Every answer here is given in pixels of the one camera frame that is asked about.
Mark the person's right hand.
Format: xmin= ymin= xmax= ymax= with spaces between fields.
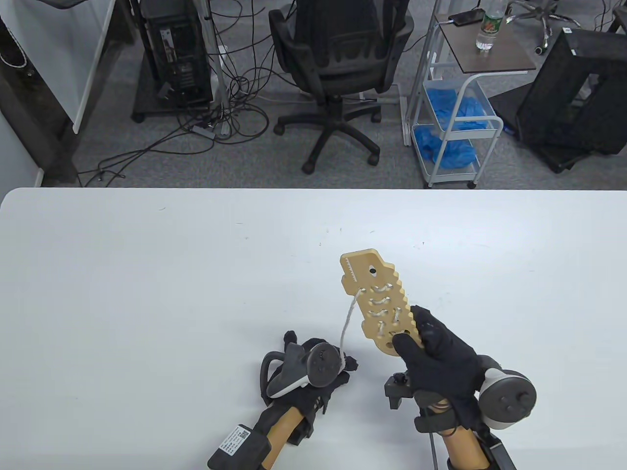
xmin=393 ymin=305 xmax=485 ymax=431

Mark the person's left hand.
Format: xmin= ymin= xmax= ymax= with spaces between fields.
xmin=262 ymin=331 xmax=359 ymax=422

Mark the white rope with wooden needle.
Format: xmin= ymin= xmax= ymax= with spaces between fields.
xmin=339 ymin=283 xmax=410 ymax=355

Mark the wooden crocodile lacing toy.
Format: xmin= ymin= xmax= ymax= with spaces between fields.
xmin=340 ymin=250 xmax=426 ymax=355

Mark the person's right forearm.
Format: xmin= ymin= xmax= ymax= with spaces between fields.
xmin=441 ymin=426 xmax=490 ymax=470

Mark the black right forearm box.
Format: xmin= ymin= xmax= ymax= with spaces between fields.
xmin=478 ymin=436 xmax=517 ymax=470

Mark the black left forearm box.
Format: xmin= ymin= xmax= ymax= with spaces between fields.
xmin=207 ymin=424 xmax=271 ymax=470

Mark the person's left forearm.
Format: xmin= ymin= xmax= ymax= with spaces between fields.
xmin=262 ymin=406 xmax=304 ymax=470

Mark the grey white left hand controller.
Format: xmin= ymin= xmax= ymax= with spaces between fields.
xmin=260 ymin=342 xmax=343 ymax=407

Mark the grey white hand controller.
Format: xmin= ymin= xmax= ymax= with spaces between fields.
xmin=473 ymin=355 xmax=538 ymax=431
xmin=260 ymin=342 xmax=343 ymax=407

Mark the grey white right hand controller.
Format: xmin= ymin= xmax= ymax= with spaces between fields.
xmin=473 ymin=355 xmax=538 ymax=431

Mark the blue gloves pile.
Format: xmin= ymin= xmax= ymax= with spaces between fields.
xmin=414 ymin=126 xmax=478 ymax=169
xmin=426 ymin=88 xmax=494 ymax=132

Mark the black flat stand base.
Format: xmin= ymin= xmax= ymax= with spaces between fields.
xmin=489 ymin=87 xmax=608 ymax=174

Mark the white rolling cart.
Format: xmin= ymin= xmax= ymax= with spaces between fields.
xmin=403 ymin=10 xmax=504 ymax=189

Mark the black mesh box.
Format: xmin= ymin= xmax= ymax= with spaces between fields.
xmin=517 ymin=28 xmax=627 ymax=157

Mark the brown side table top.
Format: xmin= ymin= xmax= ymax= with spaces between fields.
xmin=436 ymin=14 xmax=538 ymax=74

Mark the black office chair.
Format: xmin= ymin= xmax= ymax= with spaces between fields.
xmin=268 ymin=0 xmax=414 ymax=174

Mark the black wheeled platform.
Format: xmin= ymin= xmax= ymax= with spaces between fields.
xmin=131 ymin=64 xmax=216 ymax=123

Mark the clear plastic water bottle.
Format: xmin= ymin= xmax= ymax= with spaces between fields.
xmin=475 ymin=0 xmax=506 ymax=52

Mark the silver metal pole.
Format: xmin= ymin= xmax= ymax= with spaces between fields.
xmin=203 ymin=0 xmax=231 ymax=138

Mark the black phone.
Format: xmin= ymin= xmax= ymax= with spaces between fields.
xmin=448 ymin=10 xmax=485 ymax=26

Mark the chrome chair base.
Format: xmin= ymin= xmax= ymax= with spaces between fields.
xmin=505 ymin=0 xmax=583 ymax=54

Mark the black computer tower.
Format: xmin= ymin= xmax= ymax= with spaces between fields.
xmin=141 ymin=0 xmax=214 ymax=106

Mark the white board panel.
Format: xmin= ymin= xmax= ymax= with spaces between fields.
xmin=0 ymin=0 xmax=118 ymax=134

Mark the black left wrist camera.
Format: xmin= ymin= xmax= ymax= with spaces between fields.
xmin=289 ymin=419 xmax=314 ymax=446

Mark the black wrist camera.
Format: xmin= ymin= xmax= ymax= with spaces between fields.
xmin=289 ymin=419 xmax=314 ymax=446
xmin=385 ymin=372 xmax=414 ymax=409

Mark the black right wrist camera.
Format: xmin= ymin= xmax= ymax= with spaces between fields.
xmin=385 ymin=372 xmax=414 ymax=409

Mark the tangle of black cables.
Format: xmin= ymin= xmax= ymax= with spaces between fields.
xmin=78 ymin=0 xmax=294 ymax=187

